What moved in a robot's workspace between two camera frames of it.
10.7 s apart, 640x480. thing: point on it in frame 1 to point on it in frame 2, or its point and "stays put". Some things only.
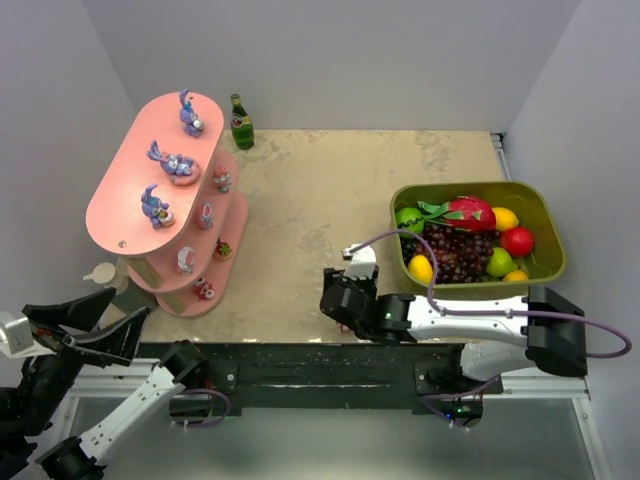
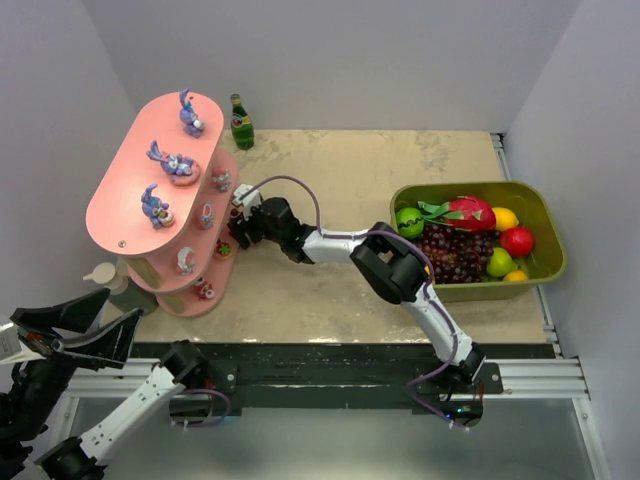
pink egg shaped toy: [207, 219] stays put
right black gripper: [335, 297] to [248, 228]
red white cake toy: [203, 290] stays put
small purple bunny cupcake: [156, 210] stays put
